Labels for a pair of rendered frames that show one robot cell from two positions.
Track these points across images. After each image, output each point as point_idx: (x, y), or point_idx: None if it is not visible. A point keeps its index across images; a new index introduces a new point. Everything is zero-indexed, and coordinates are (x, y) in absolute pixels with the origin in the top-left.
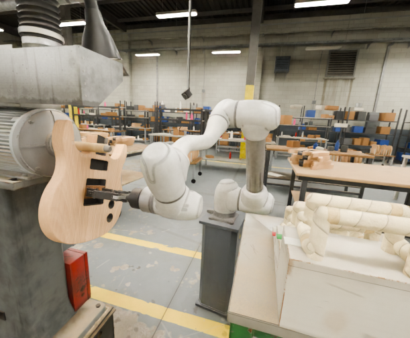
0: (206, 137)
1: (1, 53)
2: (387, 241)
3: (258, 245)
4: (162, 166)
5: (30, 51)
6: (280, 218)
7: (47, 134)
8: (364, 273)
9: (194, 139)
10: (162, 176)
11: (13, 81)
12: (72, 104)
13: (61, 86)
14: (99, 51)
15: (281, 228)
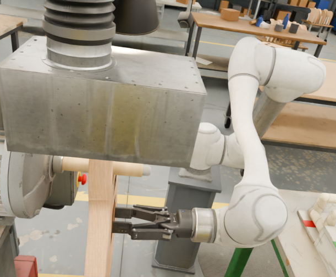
0: (254, 127)
1: (25, 79)
2: None
3: (298, 242)
4: (281, 230)
5: (103, 87)
6: (294, 192)
7: (44, 157)
8: None
9: (264, 151)
10: (276, 236)
11: (50, 125)
12: (171, 165)
13: (157, 142)
14: (144, 22)
15: (331, 230)
